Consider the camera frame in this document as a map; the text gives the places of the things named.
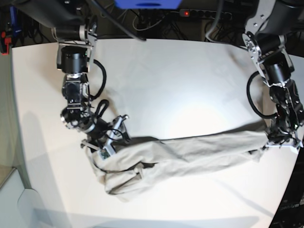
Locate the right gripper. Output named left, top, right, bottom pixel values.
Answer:
left=80, top=114, right=130, bottom=160

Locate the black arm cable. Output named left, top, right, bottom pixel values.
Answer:
left=87, top=0, right=148, bottom=42

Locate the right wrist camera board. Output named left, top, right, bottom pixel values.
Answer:
left=98, top=149, right=111, bottom=160

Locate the beige t-shirt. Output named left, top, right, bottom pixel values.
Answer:
left=85, top=131, right=268, bottom=201

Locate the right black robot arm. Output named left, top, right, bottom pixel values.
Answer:
left=13, top=0, right=130, bottom=160

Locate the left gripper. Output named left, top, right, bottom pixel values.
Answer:
left=262, top=132, right=304, bottom=153

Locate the white cable on floor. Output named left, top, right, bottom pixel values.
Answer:
left=132, top=14, right=164, bottom=31

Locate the black power strip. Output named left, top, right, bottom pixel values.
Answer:
left=179, top=9, right=232, bottom=20

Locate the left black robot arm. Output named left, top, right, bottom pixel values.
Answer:
left=242, top=0, right=304, bottom=149

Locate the blue plastic bin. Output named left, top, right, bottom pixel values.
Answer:
left=114, top=0, right=181, bottom=9

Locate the red and blue clamp tool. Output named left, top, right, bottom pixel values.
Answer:
left=0, top=5, right=17, bottom=55

